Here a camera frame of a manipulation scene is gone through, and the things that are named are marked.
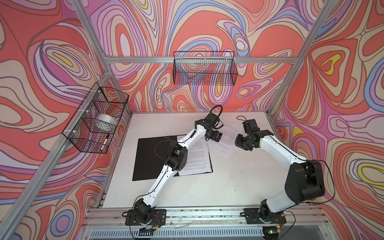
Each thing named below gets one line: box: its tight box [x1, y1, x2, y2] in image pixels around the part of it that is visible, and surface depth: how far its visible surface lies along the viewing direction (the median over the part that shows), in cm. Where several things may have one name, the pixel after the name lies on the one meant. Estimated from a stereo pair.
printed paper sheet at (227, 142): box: [208, 123, 241, 158], surface depth 103 cm
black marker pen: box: [100, 134, 110, 151], surface depth 73 cm
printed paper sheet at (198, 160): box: [178, 137, 213, 176], surface depth 95 cm
